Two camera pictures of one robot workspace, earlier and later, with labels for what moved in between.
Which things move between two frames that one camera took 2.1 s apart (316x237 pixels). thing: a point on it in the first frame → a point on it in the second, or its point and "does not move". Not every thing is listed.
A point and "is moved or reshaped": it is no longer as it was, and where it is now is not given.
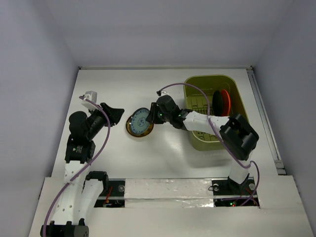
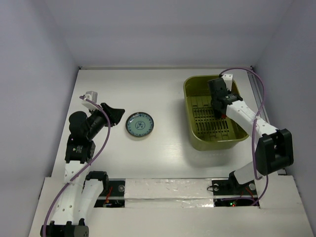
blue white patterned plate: [138, 123] is moved or reshaped
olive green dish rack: [215, 95] does not move
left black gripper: [114, 114] does not move
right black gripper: [153, 113] → [217, 104]
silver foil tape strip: [168, 193] does not move
